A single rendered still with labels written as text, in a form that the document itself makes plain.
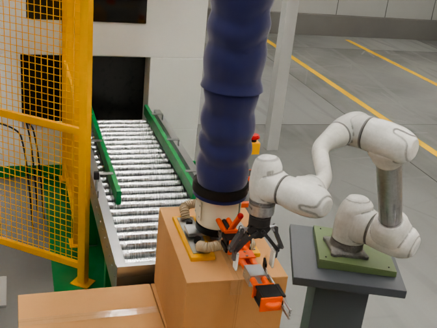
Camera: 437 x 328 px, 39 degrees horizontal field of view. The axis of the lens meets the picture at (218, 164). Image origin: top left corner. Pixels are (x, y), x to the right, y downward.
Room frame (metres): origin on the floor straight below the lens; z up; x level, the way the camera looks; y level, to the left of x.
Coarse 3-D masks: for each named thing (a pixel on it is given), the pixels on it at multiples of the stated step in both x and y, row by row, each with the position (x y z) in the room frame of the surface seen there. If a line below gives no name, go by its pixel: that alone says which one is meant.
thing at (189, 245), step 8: (176, 216) 2.38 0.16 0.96; (192, 216) 2.40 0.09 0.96; (176, 224) 2.32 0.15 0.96; (184, 224) 2.31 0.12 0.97; (184, 232) 2.24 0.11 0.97; (184, 240) 2.19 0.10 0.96; (192, 240) 2.19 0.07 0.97; (192, 248) 2.13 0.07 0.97; (192, 256) 2.07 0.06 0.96; (200, 256) 2.08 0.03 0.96; (208, 256) 2.09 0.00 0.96
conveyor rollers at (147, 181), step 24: (120, 120) 4.68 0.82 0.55; (144, 120) 4.75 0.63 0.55; (96, 144) 4.17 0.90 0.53; (120, 144) 4.16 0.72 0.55; (144, 144) 4.21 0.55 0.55; (120, 168) 3.78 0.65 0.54; (144, 168) 3.83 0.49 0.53; (168, 168) 3.89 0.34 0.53; (144, 192) 3.47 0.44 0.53; (168, 192) 3.52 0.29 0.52; (120, 216) 3.09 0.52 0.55; (144, 216) 3.12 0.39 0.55; (120, 240) 2.88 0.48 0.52; (144, 240) 2.86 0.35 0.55
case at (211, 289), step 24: (168, 216) 2.41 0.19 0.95; (168, 240) 2.25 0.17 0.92; (216, 240) 2.25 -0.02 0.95; (264, 240) 2.29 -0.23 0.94; (168, 264) 2.22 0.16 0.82; (192, 264) 2.04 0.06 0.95; (216, 264) 2.06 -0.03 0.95; (168, 288) 2.18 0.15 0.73; (192, 288) 1.92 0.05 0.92; (216, 288) 1.95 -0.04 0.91; (240, 288) 1.98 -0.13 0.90; (168, 312) 2.15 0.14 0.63; (192, 312) 1.93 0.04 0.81; (216, 312) 1.95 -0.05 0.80; (240, 312) 1.98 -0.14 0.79; (264, 312) 2.01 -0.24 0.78
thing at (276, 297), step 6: (252, 288) 1.72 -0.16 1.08; (258, 288) 1.70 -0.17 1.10; (264, 288) 1.71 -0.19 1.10; (270, 288) 1.71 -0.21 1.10; (276, 288) 1.72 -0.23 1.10; (252, 294) 1.72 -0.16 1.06; (258, 294) 1.70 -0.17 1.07; (264, 294) 1.67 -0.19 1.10; (270, 294) 1.68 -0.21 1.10; (276, 294) 1.68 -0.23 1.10; (258, 300) 1.70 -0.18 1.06; (264, 300) 1.65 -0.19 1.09; (270, 300) 1.66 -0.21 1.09; (276, 300) 1.66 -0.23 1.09; (258, 306) 1.68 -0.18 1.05; (264, 306) 1.65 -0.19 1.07
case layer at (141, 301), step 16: (96, 288) 2.39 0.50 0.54; (112, 288) 2.40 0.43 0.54; (128, 288) 2.41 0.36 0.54; (144, 288) 2.43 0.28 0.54; (32, 304) 2.22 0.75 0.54; (48, 304) 2.24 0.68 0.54; (64, 304) 2.25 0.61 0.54; (80, 304) 2.26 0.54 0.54; (96, 304) 2.27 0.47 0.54; (112, 304) 2.28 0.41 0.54; (128, 304) 2.30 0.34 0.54; (144, 304) 2.31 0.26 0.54; (160, 304) 2.32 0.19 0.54; (32, 320) 2.11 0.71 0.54; (48, 320) 2.13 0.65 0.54; (64, 320) 2.14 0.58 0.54; (80, 320) 2.15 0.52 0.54; (96, 320) 2.16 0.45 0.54; (112, 320) 2.17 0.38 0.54; (128, 320) 2.18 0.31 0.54; (144, 320) 2.19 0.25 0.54; (160, 320) 2.21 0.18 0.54
